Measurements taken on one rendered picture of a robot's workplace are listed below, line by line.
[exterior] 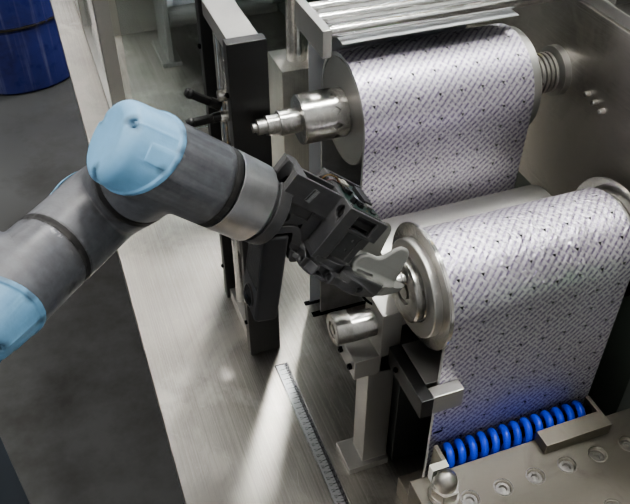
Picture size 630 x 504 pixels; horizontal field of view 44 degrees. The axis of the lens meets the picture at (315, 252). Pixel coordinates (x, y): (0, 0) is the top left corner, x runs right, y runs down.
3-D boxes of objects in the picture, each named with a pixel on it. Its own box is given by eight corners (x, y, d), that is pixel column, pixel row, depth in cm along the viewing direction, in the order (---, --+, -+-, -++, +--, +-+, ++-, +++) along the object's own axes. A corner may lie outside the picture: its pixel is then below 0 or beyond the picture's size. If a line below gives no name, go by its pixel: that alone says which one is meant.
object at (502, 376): (426, 447, 98) (442, 348, 86) (584, 396, 104) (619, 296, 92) (428, 450, 97) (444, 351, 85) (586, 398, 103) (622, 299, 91)
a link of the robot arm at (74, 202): (-6, 234, 69) (52, 193, 62) (73, 169, 77) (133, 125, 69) (55, 299, 71) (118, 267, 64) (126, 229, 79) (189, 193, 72)
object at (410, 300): (385, 288, 91) (392, 244, 86) (401, 284, 92) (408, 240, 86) (412, 336, 87) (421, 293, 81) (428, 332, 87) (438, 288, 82)
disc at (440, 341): (388, 293, 97) (394, 196, 87) (391, 292, 97) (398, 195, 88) (443, 377, 86) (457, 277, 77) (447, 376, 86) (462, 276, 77)
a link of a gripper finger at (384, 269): (441, 271, 80) (380, 240, 75) (405, 311, 82) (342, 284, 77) (429, 253, 83) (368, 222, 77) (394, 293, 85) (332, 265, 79)
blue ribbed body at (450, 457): (433, 455, 98) (436, 439, 96) (577, 408, 104) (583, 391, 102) (446, 478, 96) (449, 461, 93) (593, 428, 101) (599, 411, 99)
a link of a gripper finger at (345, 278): (388, 295, 78) (324, 266, 73) (378, 306, 78) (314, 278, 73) (371, 267, 81) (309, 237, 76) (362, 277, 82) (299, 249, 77)
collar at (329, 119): (290, 128, 102) (289, 85, 98) (332, 120, 103) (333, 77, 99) (306, 154, 97) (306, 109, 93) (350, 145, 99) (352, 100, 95)
